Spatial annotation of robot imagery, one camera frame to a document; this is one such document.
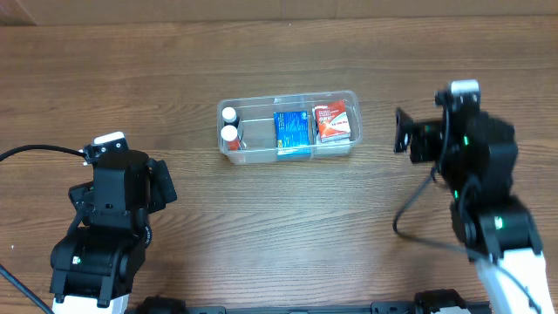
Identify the red medicine box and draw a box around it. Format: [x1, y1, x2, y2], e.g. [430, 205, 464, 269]
[313, 99, 351, 143]

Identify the blue lozenge box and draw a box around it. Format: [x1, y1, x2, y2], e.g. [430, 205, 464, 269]
[274, 111, 311, 160]

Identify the white bandage box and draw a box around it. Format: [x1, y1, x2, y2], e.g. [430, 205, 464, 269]
[316, 136, 350, 147]

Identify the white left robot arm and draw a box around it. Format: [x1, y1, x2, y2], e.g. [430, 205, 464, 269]
[50, 132, 177, 313]

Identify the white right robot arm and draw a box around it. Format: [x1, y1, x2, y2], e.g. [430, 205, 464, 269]
[393, 79, 555, 313]

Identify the clear plastic container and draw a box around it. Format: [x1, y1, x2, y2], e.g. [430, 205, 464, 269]
[217, 90, 363, 165]

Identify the orange bottle white cap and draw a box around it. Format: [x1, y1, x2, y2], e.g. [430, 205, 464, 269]
[221, 125, 242, 151]

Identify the dark bottle white cap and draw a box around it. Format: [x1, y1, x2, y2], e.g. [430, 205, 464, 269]
[221, 106, 240, 127]

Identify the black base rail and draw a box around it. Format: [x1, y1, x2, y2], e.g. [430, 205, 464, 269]
[125, 289, 493, 314]

